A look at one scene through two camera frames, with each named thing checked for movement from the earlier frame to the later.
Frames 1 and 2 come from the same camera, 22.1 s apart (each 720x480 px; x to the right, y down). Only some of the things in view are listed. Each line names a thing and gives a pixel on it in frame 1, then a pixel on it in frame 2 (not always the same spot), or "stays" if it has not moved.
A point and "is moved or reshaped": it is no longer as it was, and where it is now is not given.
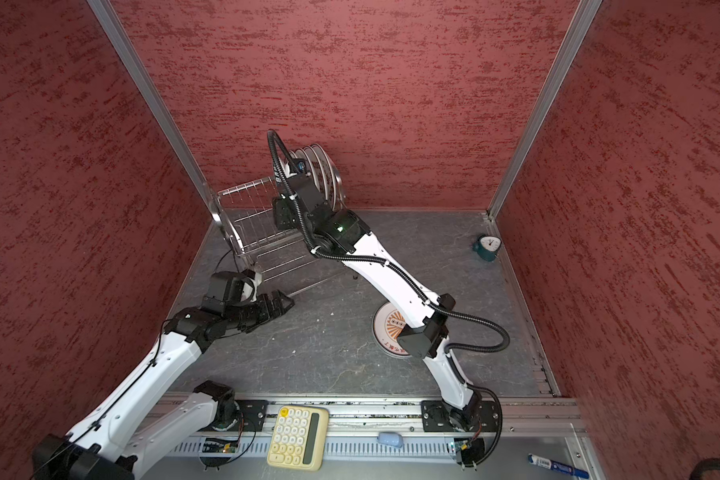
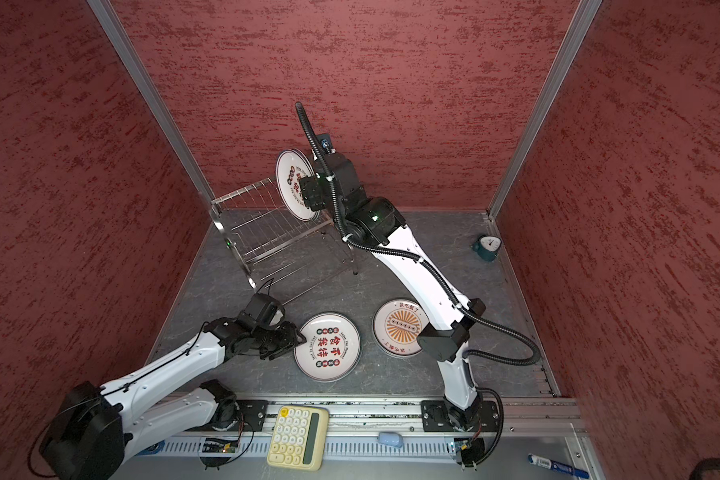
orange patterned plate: (387, 328) stays
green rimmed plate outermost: (337, 186) is moved or reshaped
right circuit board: (462, 445) stays
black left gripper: (266, 313) -> (289, 340)
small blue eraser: (394, 439) stays
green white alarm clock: (487, 247) stays
